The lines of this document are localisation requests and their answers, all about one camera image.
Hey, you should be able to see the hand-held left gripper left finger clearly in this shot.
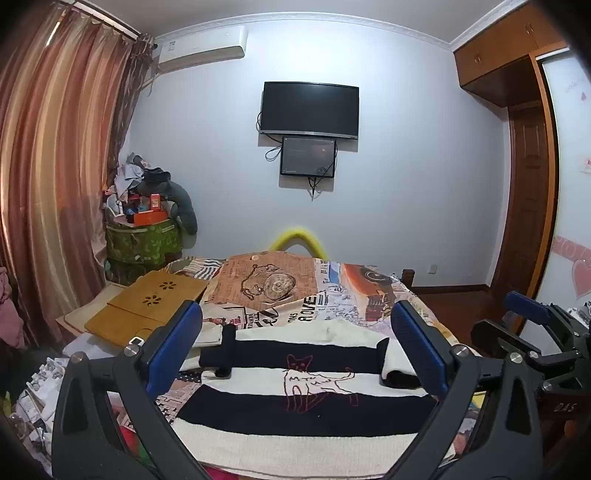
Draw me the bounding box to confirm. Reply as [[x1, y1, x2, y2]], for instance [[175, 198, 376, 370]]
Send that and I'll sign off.
[[52, 300, 222, 480]]

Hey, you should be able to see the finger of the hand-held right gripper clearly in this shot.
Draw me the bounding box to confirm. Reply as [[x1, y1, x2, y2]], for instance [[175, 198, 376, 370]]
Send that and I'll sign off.
[[504, 291, 591, 343], [471, 308, 579, 366]]

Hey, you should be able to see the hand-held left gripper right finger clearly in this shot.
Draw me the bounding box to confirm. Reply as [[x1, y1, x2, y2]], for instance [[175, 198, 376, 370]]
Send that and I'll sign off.
[[383, 300, 543, 480]]

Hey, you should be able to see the black white striped cat sweater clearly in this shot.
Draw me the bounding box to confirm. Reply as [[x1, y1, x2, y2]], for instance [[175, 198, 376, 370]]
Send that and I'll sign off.
[[173, 318, 462, 480]]

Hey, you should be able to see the pile of clothes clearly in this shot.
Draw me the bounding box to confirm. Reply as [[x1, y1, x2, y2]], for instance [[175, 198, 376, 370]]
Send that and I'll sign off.
[[104, 152, 153, 222]]

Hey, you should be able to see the white folded cloth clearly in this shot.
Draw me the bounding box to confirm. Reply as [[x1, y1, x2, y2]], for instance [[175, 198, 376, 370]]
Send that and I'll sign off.
[[193, 320, 225, 348]]

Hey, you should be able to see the wooden lap desk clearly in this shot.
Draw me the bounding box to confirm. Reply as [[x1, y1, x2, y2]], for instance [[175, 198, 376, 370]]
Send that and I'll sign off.
[[84, 270, 208, 349]]

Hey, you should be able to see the beige bedside table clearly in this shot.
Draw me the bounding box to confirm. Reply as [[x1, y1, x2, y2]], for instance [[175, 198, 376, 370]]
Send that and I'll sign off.
[[55, 281, 126, 343]]

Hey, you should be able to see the printed bed sheet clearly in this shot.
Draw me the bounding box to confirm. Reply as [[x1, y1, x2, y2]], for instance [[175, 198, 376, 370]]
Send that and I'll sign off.
[[14, 251, 483, 480]]

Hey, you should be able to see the brown wooden door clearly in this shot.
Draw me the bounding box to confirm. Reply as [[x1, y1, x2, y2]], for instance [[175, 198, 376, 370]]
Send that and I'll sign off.
[[489, 104, 549, 292]]

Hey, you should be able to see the orange flat box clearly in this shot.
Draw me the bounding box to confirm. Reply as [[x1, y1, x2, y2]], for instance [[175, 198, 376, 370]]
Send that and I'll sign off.
[[131, 210, 168, 228]]

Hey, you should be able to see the yellow foam arch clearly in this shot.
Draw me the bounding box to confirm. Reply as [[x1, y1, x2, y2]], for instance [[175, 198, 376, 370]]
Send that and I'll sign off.
[[269, 227, 329, 259]]

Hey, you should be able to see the pink cloth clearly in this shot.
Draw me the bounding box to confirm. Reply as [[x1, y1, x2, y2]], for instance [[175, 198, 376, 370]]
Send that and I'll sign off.
[[0, 265, 27, 350]]

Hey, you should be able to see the striped pink curtain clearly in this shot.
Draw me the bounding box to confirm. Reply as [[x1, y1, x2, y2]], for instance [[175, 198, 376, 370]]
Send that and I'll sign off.
[[0, 0, 155, 352]]

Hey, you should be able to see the wooden overhead cabinet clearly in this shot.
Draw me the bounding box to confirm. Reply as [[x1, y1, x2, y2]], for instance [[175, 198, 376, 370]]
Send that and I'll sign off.
[[452, 0, 573, 110]]

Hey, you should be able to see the white air conditioner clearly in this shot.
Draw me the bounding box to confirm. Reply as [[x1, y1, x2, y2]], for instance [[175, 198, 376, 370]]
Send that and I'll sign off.
[[154, 25, 250, 75]]

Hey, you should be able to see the small black wall monitor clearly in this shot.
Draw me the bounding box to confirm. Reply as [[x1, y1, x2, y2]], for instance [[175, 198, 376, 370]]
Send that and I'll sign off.
[[280, 135, 337, 179]]

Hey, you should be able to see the large black wall television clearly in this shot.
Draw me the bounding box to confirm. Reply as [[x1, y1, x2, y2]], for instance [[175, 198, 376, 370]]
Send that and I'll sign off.
[[259, 82, 360, 140]]

